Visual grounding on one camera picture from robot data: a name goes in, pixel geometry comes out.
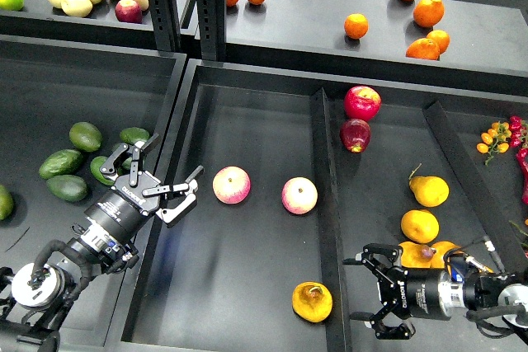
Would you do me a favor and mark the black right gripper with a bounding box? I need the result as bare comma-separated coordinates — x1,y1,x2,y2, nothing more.
342,243,450,340

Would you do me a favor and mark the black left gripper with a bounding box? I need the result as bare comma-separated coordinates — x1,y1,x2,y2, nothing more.
85,134,204,245

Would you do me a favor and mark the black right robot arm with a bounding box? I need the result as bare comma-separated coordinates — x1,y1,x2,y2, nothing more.
342,237,527,341

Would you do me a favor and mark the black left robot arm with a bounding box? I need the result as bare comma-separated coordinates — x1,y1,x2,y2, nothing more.
1,135,204,351

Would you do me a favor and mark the green avocado centre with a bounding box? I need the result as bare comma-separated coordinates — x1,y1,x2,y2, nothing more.
90,156,115,186

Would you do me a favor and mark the green avocado upper right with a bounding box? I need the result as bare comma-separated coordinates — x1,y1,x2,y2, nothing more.
120,127,150,145

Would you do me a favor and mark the green avocado bottom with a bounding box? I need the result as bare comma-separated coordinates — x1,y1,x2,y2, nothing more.
46,175,88,203

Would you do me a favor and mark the green avocado top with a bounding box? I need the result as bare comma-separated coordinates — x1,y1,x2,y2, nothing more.
68,121,103,153

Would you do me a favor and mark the green avocado left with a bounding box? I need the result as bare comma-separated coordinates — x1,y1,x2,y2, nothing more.
39,148,84,180

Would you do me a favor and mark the yellow pear with stem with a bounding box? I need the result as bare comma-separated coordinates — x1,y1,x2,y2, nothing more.
408,164,450,208

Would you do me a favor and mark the green avocado at edge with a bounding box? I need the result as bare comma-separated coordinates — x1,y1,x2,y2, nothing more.
0,185,14,221

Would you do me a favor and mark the pale yellow pear front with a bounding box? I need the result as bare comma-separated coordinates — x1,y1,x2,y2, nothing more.
61,0,93,17

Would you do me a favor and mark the black tray divider left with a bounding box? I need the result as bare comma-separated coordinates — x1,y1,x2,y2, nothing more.
309,88,352,351

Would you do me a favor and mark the pink apple left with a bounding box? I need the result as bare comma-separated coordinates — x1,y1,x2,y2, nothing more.
212,166,251,204

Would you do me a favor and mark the pink apple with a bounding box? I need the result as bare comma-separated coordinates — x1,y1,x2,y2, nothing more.
212,166,251,204
281,177,318,215

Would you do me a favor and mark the pink apple right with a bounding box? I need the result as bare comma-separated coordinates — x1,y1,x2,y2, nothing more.
281,177,318,215

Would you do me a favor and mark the dark red apple lower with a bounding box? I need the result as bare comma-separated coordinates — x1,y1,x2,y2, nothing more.
340,119,371,153

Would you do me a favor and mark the red apple on shelf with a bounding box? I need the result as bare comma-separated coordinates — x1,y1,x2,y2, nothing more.
115,0,143,24

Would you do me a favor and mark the orange cherry tomato bunch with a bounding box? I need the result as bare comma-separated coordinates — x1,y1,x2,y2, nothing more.
476,121,512,166

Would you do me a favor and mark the red apple upper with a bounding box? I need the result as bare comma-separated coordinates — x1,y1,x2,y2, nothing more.
343,86,382,121

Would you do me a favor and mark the orange on shelf front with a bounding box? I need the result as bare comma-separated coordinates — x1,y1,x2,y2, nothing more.
406,38,441,60

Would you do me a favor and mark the orange on shelf right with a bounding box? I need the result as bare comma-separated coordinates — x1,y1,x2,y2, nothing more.
427,30,450,54

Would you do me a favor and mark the black shelf post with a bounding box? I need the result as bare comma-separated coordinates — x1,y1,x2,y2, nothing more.
148,0,227,62

